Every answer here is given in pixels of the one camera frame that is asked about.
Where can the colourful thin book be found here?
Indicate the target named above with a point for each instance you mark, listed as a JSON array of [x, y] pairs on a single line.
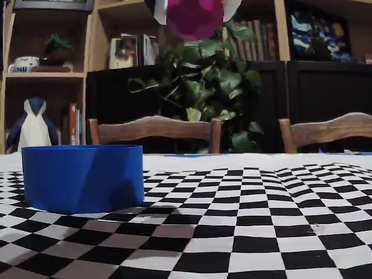
[[80, 128]]

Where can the checkerboard printed white paper mat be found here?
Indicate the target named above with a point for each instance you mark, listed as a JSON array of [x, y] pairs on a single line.
[[232, 218]]

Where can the blue round box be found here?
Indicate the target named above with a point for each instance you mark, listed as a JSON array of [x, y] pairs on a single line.
[[82, 180]]

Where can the small bonsai tree model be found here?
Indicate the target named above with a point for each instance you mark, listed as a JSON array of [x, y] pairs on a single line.
[[56, 50]]

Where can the black cabinet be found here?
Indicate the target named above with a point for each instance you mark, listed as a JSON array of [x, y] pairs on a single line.
[[325, 93]]

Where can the blue tape strip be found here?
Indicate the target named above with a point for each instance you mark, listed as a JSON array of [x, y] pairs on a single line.
[[340, 152], [190, 155]]

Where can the tan hardcover book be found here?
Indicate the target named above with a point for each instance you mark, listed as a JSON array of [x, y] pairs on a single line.
[[257, 40]]

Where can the picture printed box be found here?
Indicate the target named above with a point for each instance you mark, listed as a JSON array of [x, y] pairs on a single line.
[[123, 53]]

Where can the reddish brown hardcover book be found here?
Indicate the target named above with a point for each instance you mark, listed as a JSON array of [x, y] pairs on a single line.
[[271, 42]]

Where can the light wooden bookshelf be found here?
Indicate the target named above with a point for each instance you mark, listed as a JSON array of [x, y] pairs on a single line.
[[90, 43]]

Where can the red spine book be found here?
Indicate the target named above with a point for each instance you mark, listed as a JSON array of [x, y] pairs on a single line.
[[72, 125]]

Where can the brown wooden chair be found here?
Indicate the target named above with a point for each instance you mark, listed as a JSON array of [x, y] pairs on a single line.
[[154, 128], [334, 130]]

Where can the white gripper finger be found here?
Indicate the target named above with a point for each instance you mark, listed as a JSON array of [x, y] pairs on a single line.
[[229, 8]]

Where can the pink faceted ball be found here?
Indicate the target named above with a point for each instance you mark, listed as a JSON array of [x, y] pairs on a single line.
[[193, 20]]

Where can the blue starry night picture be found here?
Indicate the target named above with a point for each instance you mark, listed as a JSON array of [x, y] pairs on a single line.
[[319, 35]]

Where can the blue white penguin plush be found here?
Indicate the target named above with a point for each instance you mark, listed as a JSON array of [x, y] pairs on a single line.
[[35, 130]]

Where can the green leafy pothos plant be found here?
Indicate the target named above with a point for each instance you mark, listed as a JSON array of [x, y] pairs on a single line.
[[203, 87]]

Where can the dark brown hardcover book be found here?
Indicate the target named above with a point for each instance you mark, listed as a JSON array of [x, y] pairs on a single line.
[[246, 46]]

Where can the black-backed white gripper finger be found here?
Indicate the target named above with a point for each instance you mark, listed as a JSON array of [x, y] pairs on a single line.
[[161, 11]]

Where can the dark gray box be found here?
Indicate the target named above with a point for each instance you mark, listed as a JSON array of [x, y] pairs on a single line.
[[52, 4]]

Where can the white black box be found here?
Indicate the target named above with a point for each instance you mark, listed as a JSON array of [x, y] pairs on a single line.
[[148, 50]]

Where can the white patterned mug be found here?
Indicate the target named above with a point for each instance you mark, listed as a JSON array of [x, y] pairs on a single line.
[[26, 62]]

